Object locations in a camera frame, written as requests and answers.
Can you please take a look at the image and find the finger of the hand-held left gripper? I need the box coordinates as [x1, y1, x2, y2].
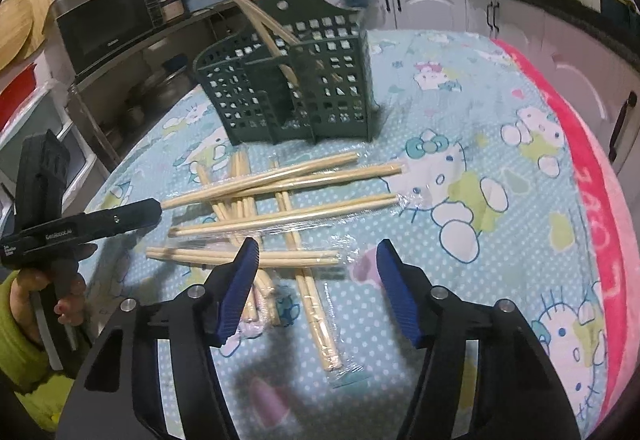
[97, 199, 162, 241]

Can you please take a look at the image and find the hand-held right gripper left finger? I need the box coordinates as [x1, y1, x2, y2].
[52, 236, 261, 440]

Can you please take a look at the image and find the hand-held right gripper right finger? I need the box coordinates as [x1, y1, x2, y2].
[375, 239, 583, 440]

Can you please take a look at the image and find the bamboo chopsticks bunch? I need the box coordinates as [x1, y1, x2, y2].
[145, 152, 406, 388]

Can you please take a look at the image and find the green plastic utensil basket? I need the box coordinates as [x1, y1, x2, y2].
[192, 0, 381, 147]

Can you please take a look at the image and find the person's left forearm green sleeve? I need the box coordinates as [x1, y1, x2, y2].
[0, 270, 93, 432]

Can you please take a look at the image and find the person's left hand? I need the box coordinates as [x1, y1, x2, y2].
[9, 242, 99, 346]

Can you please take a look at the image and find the blue cartoon cat printed blanket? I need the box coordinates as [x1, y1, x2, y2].
[82, 27, 608, 440]

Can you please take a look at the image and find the red plastic bin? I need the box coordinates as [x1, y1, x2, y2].
[0, 65, 38, 121]

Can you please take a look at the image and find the steel cooking pot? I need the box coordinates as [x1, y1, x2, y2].
[145, 70, 196, 108]

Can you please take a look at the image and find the round wooden board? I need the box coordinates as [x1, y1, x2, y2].
[0, 0, 53, 71]

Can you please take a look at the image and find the black microwave oven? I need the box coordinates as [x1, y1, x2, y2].
[55, 0, 156, 76]

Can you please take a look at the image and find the grey metal shelf table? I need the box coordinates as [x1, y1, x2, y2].
[67, 0, 251, 171]

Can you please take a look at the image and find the teal container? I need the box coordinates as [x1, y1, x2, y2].
[600, 0, 638, 18]

